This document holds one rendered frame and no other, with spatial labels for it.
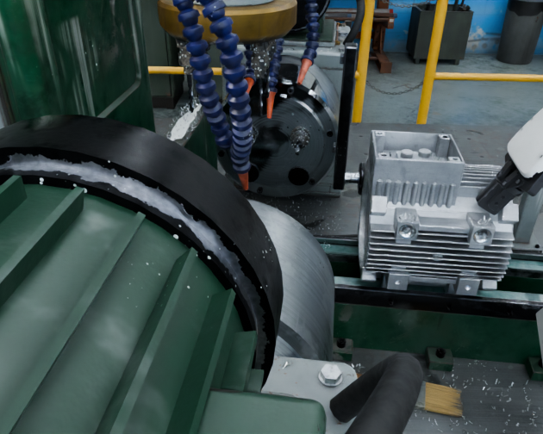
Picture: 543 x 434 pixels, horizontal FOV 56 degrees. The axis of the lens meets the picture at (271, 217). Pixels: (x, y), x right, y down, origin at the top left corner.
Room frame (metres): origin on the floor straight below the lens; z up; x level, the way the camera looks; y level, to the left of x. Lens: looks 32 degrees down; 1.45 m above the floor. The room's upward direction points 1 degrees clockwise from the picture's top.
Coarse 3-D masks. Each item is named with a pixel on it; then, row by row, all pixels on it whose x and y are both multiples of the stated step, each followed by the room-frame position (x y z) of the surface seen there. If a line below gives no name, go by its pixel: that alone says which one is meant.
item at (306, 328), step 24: (264, 216) 0.46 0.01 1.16; (288, 216) 0.48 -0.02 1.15; (288, 240) 0.44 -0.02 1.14; (312, 240) 0.47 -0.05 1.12; (288, 264) 0.40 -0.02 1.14; (312, 264) 0.43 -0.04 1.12; (288, 288) 0.37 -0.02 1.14; (312, 288) 0.39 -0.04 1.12; (288, 312) 0.34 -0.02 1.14; (312, 312) 0.36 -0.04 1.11; (288, 336) 0.32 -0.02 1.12; (312, 336) 0.33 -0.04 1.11
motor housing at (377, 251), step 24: (480, 168) 0.69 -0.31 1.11; (480, 192) 0.63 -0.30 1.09; (360, 216) 0.75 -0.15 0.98; (384, 216) 0.62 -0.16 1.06; (432, 216) 0.61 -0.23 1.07; (456, 216) 0.61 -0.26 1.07; (360, 240) 0.72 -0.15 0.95; (384, 240) 0.60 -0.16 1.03; (432, 240) 0.59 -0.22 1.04; (456, 240) 0.59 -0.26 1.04; (504, 240) 0.59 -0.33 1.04; (360, 264) 0.66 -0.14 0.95; (384, 264) 0.59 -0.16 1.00; (408, 264) 0.59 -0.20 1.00; (432, 264) 0.59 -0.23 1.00; (456, 264) 0.58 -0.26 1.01; (480, 264) 0.58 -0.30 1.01; (504, 264) 0.58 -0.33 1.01
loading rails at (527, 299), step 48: (336, 240) 0.75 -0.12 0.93; (336, 288) 0.62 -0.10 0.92; (384, 288) 0.62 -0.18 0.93; (432, 288) 0.63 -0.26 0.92; (528, 288) 0.68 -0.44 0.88; (336, 336) 0.62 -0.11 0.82; (384, 336) 0.61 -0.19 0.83; (432, 336) 0.60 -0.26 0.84; (480, 336) 0.59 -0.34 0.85; (528, 336) 0.58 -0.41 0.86
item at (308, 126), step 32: (288, 64) 1.02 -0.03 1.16; (256, 96) 0.92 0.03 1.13; (288, 96) 0.91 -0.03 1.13; (320, 96) 0.91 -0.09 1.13; (256, 128) 0.92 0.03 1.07; (288, 128) 0.91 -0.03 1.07; (320, 128) 0.90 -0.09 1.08; (224, 160) 0.93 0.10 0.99; (256, 160) 0.92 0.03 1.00; (288, 160) 0.91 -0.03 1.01; (320, 160) 0.90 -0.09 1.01; (256, 192) 0.92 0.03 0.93; (288, 192) 0.91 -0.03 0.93
